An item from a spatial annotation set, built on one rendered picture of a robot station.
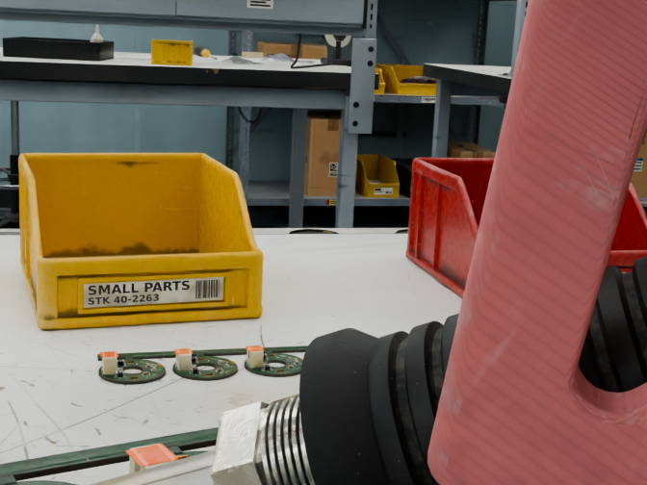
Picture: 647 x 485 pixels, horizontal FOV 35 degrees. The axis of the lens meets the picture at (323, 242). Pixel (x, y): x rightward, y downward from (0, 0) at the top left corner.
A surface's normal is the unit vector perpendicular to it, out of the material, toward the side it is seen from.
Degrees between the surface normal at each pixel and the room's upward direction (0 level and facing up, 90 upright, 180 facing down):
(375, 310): 0
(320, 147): 90
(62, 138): 90
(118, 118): 90
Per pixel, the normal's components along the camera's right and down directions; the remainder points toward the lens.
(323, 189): 0.25, 0.21
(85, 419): 0.05, -0.98
